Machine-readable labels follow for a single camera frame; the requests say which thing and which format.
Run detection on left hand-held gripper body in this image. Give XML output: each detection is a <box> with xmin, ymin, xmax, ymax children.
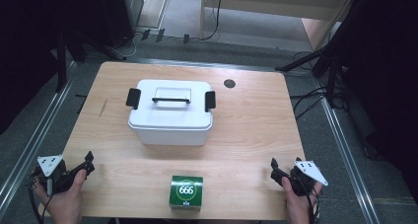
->
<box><xmin>32</xmin><ymin>153</ymin><xmax>82</xmax><ymax>196</ymax></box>

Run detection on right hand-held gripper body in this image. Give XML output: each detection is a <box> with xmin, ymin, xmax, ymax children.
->
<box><xmin>289</xmin><ymin>156</ymin><xmax>329</xmax><ymax>197</ymax></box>

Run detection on white plastic storage box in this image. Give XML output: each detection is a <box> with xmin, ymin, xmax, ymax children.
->
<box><xmin>128</xmin><ymin>117</ymin><xmax>213</xmax><ymax>147</ymax></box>

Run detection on green cardboard box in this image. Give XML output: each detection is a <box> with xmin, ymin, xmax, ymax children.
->
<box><xmin>168</xmin><ymin>175</ymin><xmax>204</xmax><ymax>213</ymax></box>

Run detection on white lid with black latches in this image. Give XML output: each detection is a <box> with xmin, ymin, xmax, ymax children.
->
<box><xmin>125</xmin><ymin>79</ymin><xmax>217</xmax><ymax>131</ymax></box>

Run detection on person's right hand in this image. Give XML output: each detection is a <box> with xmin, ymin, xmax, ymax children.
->
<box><xmin>281</xmin><ymin>177</ymin><xmax>323</xmax><ymax>224</ymax></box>

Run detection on person's left hand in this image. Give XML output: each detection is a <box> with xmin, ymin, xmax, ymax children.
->
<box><xmin>34</xmin><ymin>168</ymin><xmax>89</xmax><ymax>224</ymax></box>

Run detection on black metal stand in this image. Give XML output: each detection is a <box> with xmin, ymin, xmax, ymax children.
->
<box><xmin>54</xmin><ymin>28</ymin><xmax>128</xmax><ymax>94</ymax></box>
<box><xmin>275</xmin><ymin>20</ymin><xmax>350</xmax><ymax>110</ymax></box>

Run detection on dark cabinet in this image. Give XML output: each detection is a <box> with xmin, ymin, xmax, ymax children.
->
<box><xmin>98</xmin><ymin>0</ymin><xmax>146</xmax><ymax>48</ymax></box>

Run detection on beige wooden shelf unit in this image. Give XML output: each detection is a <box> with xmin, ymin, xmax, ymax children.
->
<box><xmin>199</xmin><ymin>0</ymin><xmax>359</xmax><ymax>51</ymax></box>

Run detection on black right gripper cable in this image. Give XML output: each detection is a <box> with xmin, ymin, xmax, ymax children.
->
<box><xmin>304</xmin><ymin>184</ymin><xmax>321</xmax><ymax>224</ymax></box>

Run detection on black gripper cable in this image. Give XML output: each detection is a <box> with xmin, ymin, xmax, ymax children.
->
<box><xmin>304</xmin><ymin>184</ymin><xmax>321</xmax><ymax>224</ymax></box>
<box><xmin>27</xmin><ymin>169</ymin><xmax>54</xmax><ymax>224</ymax></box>

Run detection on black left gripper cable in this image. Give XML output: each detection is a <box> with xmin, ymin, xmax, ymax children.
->
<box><xmin>27</xmin><ymin>169</ymin><xmax>54</xmax><ymax>224</ymax></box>

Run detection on metal floor rail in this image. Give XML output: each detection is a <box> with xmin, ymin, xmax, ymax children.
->
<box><xmin>0</xmin><ymin>60</ymin><xmax>79</xmax><ymax>215</ymax></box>
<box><xmin>315</xmin><ymin>79</ymin><xmax>383</xmax><ymax>224</ymax></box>

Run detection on black floor cables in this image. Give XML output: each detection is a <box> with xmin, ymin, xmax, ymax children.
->
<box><xmin>290</xmin><ymin>50</ymin><xmax>346</xmax><ymax>121</ymax></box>

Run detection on white floor cable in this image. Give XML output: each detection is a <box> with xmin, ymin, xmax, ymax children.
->
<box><xmin>120</xmin><ymin>33</ymin><xmax>138</xmax><ymax>59</ymax></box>

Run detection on black hanging cable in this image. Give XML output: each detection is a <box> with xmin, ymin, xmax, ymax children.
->
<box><xmin>199</xmin><ymin>0</ymin><xmax>225</xmax><ymax>41</ymax></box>

